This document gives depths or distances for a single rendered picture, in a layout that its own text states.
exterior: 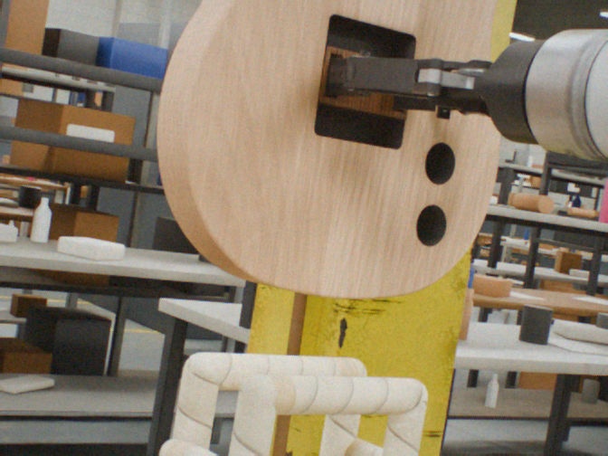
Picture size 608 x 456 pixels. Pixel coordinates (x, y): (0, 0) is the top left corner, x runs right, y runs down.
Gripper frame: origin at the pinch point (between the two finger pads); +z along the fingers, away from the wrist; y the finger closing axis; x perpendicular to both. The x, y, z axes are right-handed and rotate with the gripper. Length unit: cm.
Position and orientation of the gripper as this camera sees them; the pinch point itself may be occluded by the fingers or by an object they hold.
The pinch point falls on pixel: (370, 84)
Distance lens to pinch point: 102.9
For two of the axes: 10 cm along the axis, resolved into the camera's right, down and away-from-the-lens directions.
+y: 7.7, 0.9, 6.3
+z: -6.2, -1.3, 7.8
